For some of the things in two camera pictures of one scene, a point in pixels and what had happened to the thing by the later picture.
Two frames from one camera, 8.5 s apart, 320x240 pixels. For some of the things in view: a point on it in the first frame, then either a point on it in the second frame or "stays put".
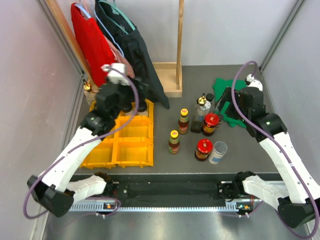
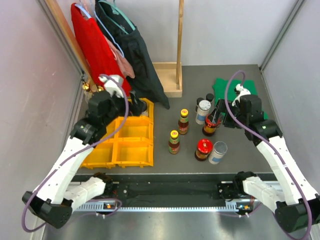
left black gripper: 141,88 → 134,109
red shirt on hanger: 97,48 stays put
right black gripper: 226,96 → 229,108
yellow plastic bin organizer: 131,147 stays put
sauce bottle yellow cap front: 174,146 stays put
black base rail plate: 169,188 stays put
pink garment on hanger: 119,57 stays put
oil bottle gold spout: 198,117 → 100,88
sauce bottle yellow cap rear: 183,122 stays put
